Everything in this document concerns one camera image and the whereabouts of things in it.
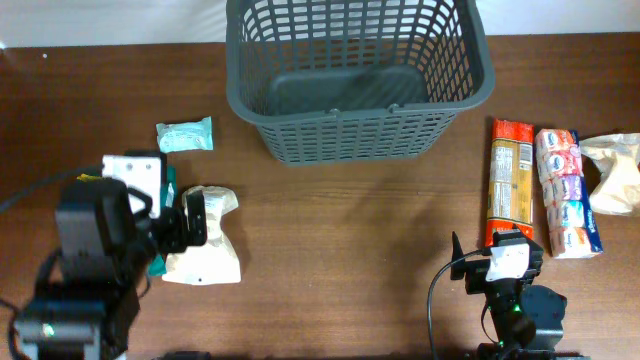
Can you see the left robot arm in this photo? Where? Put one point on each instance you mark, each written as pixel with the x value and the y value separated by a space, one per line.
pixel 85 293

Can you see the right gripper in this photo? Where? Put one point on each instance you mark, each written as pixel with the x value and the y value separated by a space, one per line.
pixel 480 270

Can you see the orange spaghetti packet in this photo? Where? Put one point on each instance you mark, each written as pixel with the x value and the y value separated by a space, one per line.
pixel 510 195

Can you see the crumpled beige bag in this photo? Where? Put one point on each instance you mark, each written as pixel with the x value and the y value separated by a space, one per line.
pixel 616 156

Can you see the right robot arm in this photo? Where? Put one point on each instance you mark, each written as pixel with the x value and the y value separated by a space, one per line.
pixel 527 317

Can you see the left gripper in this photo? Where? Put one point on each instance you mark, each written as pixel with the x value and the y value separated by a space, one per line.
pixel 176 228

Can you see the green coffee sachet bag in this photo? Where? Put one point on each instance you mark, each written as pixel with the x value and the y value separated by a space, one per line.
pixel 158 267

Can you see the mint green snack packet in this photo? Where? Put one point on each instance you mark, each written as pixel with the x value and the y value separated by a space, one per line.
pixel 188 136

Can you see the tissue multipack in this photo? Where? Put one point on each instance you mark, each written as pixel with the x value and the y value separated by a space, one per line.
pixel 572 228

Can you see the grey plastic basket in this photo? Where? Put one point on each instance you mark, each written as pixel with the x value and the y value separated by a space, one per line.
pixel 336 81

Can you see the beige paper pouch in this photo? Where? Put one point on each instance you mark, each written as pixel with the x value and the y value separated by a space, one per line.
pixel 216 261

